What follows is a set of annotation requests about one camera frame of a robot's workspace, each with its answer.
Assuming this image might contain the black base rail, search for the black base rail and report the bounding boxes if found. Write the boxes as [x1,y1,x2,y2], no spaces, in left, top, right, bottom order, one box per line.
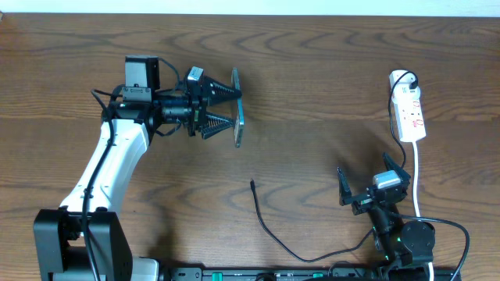
[158,266,462,281]

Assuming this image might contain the black charging cable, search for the black charging cable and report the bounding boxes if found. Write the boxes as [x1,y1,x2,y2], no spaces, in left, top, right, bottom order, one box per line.
[249,69,420,264]

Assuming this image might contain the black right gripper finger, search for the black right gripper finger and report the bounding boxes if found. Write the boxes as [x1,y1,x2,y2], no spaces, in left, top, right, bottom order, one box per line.
[382,152,411,182]
[337,167,352,206]

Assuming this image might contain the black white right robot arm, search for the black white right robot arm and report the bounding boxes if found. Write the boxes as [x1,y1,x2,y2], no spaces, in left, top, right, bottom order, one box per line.
[337,153,435,268]

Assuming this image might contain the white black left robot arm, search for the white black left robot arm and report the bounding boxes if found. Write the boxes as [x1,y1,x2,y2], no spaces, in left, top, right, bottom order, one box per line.
[33,55,244,280]

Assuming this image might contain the white power strip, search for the white power strip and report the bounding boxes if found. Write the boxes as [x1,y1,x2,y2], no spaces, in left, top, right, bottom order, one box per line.
[389,69,427,143]

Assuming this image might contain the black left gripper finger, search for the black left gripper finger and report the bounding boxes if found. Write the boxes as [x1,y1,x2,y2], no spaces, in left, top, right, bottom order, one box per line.
[201,112,234,140]
[202,76,242,106]

